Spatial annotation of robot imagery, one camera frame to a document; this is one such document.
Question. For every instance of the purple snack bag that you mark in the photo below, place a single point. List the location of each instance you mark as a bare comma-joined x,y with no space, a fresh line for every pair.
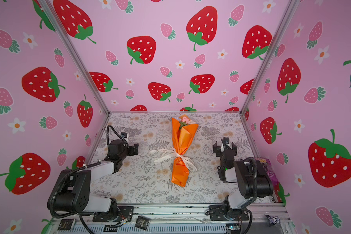
269,170

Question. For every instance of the black square tag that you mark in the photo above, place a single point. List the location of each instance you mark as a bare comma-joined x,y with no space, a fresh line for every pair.
66,224
142,223

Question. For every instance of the black square tag left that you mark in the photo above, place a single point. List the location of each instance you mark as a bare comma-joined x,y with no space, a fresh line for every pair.
66,224

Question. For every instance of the black square tag middle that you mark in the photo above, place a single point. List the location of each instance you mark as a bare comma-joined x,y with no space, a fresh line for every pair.
142,223

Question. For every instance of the aluminium corner post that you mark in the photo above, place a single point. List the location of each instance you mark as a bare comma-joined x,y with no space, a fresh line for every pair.
51,14
281,29

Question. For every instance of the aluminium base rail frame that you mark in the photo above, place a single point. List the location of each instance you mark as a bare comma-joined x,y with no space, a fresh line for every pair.
186,218

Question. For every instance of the floral patterned table mat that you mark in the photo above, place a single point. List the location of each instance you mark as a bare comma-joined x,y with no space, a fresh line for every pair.
142,180

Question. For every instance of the pink fake rose stem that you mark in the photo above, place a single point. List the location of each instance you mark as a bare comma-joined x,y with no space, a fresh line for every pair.
184,120

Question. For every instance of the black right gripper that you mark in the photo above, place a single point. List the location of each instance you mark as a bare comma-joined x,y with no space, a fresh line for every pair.
220,149

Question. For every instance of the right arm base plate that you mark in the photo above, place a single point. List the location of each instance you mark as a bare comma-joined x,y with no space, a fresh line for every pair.
222,213

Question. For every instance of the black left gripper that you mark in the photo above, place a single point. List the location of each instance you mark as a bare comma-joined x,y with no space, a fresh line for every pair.
131,152

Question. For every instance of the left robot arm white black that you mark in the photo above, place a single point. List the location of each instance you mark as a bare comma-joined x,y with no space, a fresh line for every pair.
71,193

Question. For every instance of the orange wrapping paper sheet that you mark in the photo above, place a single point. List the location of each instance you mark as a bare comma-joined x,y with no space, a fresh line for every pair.
182,138

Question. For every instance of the white ribbon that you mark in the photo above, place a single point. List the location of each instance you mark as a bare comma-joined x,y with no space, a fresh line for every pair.
166,154

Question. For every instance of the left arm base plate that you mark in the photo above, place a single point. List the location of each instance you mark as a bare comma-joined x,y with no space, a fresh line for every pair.
119,214

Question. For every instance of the right aluminium corner post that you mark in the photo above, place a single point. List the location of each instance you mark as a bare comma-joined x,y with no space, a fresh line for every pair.
281,29

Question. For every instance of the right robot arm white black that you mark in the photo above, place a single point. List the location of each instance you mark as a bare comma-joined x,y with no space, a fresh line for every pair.
250,176

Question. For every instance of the left aluminium corner post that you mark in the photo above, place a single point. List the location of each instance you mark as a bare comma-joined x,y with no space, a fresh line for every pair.
51,14

